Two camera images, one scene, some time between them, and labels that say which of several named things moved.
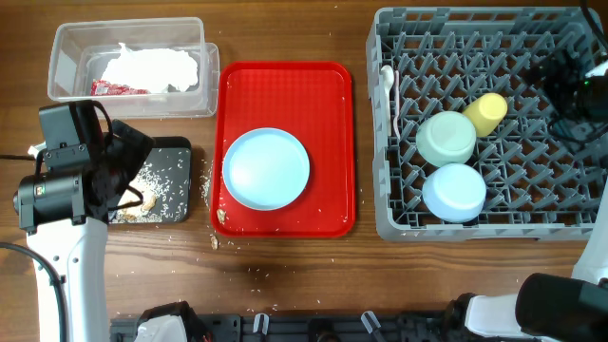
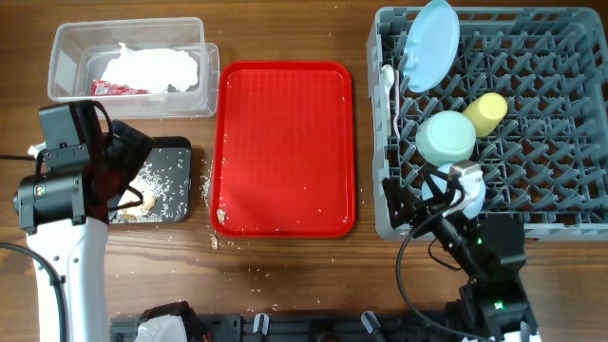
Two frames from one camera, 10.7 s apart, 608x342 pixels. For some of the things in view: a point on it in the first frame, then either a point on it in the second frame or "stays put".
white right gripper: [549, 66] -> [408, 203]
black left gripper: [134, 155] stays put
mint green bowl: [446, 139] stays put
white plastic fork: [396, 104] stays put
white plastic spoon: [388, 77] stays put
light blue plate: [266, 169] -> [431, 47]
